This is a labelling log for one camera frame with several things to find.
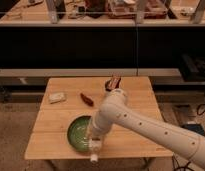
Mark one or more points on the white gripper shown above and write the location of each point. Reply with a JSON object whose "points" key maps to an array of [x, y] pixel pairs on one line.
{"points": [[92, 134]]}

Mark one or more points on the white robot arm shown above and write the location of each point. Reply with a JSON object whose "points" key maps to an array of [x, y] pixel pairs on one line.
{"points": [[113, 110]]}

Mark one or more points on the green ceramic bowl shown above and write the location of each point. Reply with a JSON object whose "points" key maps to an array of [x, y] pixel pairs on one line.
{"points": [[76, 134]]}

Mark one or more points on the dark red chili pepper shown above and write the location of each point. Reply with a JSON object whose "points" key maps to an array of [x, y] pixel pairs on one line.
{"points": [[87, 100]]}

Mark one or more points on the wooden table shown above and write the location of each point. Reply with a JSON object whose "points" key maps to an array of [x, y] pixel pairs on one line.
{"points": [[48, 139]]}

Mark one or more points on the white cup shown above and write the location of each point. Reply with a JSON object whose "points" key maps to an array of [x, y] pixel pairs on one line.
{"points": [[107, 87]]}

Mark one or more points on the pale sponge block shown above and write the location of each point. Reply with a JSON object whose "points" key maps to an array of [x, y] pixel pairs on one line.
{"points": [[57, 97]]}

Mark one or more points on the long metal workbench shelf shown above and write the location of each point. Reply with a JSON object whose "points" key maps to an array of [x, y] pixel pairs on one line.
{"points": [[102, 13]]}

